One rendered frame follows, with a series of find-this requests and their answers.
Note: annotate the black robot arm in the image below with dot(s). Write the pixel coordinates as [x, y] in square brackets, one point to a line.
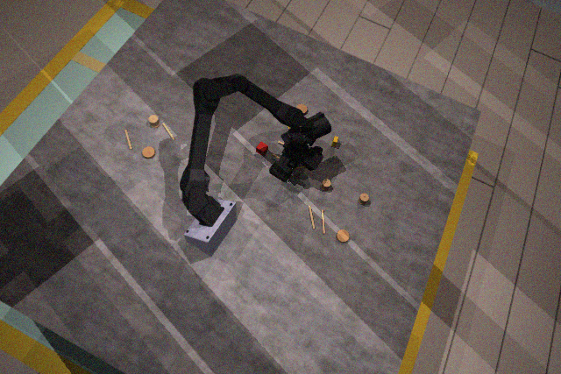
[207, 93]

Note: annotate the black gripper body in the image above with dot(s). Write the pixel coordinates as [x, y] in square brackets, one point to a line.
[281, 170]

